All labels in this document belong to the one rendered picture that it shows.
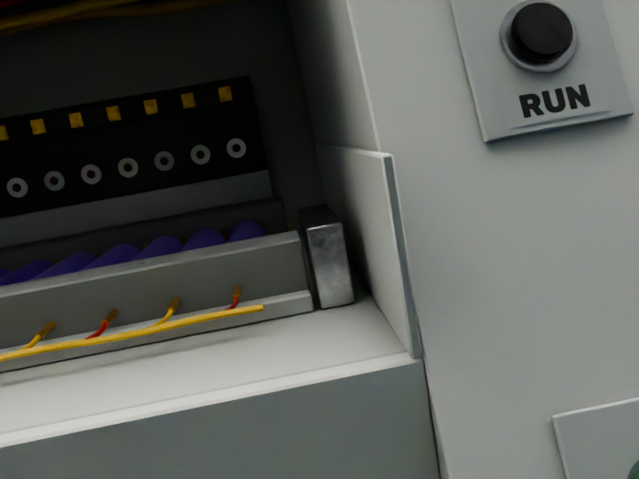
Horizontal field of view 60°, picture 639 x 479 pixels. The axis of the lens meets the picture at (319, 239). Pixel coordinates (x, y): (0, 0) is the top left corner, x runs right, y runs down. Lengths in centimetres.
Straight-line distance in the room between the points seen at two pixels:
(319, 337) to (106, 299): 7
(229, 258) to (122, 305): 4
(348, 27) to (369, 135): 3
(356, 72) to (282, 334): 8
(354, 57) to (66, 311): 12
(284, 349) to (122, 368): 5
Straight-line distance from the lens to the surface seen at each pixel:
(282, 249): 18
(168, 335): 19
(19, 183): 35
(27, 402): 18
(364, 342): 15
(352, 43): 16
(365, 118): 16
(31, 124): 34
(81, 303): 20
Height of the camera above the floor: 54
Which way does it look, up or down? 8 degrees up
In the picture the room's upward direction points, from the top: 11 degrees counter-clockwise
